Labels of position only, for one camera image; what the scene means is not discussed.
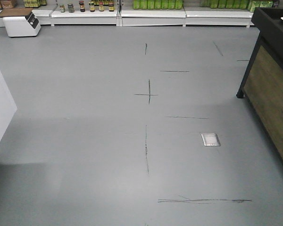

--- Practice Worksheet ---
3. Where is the metal floor socket plate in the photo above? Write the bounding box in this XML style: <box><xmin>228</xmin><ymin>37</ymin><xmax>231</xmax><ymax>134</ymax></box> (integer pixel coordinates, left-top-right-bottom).
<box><xmin>201</xmin><ymin>133</ymin><xmax>221</xmax><ymax>146</ymax></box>

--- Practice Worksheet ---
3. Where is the black wooden produce stand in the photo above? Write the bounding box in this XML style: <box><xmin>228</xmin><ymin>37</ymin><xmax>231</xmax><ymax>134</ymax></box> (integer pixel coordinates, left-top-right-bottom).
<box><xmin>236</xmin><ymin>8</ymin><xmax>283</xmax><ymax>165</ymax></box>

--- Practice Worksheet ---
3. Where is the white supermarket shelf unit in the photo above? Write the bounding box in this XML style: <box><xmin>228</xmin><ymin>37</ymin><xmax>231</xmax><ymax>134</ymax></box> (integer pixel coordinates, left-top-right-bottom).
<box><xmin>0</xmin><ymin>0</ymin><xmax>280</xmax><ymax>28</ymax></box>

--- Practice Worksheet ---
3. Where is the white box scale device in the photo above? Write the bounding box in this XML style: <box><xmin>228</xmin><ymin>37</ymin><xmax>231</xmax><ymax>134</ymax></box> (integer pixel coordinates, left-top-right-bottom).
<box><xmin>3</xmin><ymin>12</ymin><xmax>41</xmax><ymax>37</ymax></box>

